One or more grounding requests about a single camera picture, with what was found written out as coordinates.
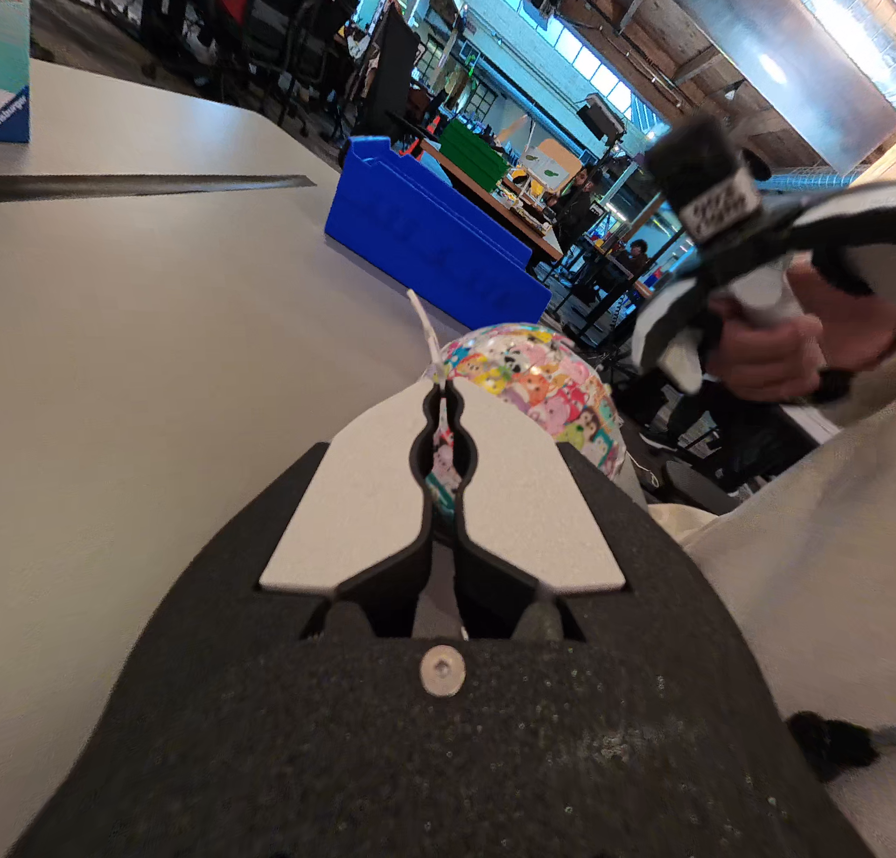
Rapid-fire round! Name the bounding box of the blue plastic bin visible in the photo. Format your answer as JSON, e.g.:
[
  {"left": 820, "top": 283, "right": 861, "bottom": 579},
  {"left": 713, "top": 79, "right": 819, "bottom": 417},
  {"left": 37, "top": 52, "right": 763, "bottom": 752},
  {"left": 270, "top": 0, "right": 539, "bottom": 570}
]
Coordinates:
[{"left": 324, "top": 136, "right": 554, "bottom": 330}]

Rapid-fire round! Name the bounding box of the cardboard box figure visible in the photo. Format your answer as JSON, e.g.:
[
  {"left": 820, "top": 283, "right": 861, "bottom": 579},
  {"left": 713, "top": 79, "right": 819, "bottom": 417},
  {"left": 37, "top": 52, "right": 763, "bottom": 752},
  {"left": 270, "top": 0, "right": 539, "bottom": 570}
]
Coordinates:
[{"left": 521, "top": 137, "right": 583, "bottom": 197}]

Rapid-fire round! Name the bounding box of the colourful puzzle ball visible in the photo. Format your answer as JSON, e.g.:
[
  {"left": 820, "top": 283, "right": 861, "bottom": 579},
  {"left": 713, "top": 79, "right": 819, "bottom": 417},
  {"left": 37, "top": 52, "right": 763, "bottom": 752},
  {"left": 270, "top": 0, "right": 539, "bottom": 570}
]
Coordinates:
[{"left": 420, "top": 322, "right": 626, "bottom": 523}]

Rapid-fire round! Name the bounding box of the person's right hand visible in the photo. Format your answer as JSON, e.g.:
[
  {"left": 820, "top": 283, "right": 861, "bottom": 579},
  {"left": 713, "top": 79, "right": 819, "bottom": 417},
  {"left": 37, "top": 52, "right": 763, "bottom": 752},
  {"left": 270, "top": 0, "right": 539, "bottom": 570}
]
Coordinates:
[{"left": 707, "top": 262, "right": 896, "bottom": 404}]

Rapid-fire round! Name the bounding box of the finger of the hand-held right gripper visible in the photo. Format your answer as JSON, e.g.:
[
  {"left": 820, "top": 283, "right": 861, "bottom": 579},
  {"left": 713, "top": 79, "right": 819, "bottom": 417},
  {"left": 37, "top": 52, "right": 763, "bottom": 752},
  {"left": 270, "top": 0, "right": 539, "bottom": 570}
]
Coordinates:
[
  {"left": 661, "top": 329, "right": 708, "bottom": 396},
  {"left": 630, "top": 273, "right": 704, "bottom": 376}
]

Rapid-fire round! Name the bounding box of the puzzle ball box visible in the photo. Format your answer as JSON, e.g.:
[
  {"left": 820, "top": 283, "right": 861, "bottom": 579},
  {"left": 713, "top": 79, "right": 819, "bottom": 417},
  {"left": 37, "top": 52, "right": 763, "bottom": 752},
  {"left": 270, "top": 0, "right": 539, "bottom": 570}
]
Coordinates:
[{"left": 0, "top": 0, "right": 32, "bottom": 144}]

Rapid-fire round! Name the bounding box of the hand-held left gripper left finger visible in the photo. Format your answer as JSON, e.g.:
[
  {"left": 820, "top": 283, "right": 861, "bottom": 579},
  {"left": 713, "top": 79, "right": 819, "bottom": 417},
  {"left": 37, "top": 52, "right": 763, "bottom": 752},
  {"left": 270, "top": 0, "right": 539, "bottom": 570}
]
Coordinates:
[{"left": 259, "top": 382, "right": 435, "bottom": 638}]

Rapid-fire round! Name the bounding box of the silver ventilation duct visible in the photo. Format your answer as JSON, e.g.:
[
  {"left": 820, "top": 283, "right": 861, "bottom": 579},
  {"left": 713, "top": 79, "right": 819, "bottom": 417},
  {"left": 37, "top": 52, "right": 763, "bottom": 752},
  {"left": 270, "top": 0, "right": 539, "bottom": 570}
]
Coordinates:
[
  {"left": 770, "top": 0, "right": 896, "bottom": 99},
  {"left": 640, "top": 0, "right": 896, "bottom": 173}
]

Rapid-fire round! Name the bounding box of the black monitor back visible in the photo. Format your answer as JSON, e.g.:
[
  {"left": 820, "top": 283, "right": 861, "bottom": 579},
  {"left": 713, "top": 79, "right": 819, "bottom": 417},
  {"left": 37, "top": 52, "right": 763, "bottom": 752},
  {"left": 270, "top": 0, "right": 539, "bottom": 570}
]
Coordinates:
[{"left": 353, "top": 4, "right": 421, "bottom": 145}]

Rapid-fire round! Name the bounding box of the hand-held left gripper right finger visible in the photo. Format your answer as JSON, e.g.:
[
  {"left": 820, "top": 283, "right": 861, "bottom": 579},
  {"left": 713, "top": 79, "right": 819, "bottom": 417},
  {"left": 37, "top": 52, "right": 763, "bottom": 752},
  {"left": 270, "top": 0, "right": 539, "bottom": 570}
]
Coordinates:
[{"left": 444, "top": 378, "right": 627, "bottom": 638}]

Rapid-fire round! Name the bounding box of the green plastic bin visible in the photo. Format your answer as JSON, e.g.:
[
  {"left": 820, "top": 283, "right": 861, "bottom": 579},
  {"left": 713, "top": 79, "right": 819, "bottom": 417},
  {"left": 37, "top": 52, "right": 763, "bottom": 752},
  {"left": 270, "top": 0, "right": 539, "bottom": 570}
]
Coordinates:
[{"left": 440, "top": 118, "right": 511, "bottom": 190}]

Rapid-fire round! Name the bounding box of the pale puzzle piece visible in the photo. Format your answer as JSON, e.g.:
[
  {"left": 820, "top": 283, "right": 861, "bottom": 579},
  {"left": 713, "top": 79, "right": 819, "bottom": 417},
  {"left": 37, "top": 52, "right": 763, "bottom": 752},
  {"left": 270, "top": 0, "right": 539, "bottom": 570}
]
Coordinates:
[{"left": 408, "top": 290, "right": 449, "bottom": 385}]

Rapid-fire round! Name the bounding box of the black lanyard strap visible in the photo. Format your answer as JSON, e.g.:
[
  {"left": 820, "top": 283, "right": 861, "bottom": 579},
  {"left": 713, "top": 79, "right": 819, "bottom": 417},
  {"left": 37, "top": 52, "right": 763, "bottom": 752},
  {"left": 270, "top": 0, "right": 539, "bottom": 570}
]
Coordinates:
[{"left": 784, "top": 710, "right": 883, "bottom": 782}]

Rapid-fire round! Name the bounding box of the black studio light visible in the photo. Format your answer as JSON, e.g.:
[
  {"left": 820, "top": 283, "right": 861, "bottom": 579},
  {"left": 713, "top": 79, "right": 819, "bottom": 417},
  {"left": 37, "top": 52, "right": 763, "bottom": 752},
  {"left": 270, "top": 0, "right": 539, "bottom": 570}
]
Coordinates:
[{"left": 577, "top": 94, "right": 627, "bottom": 141}]

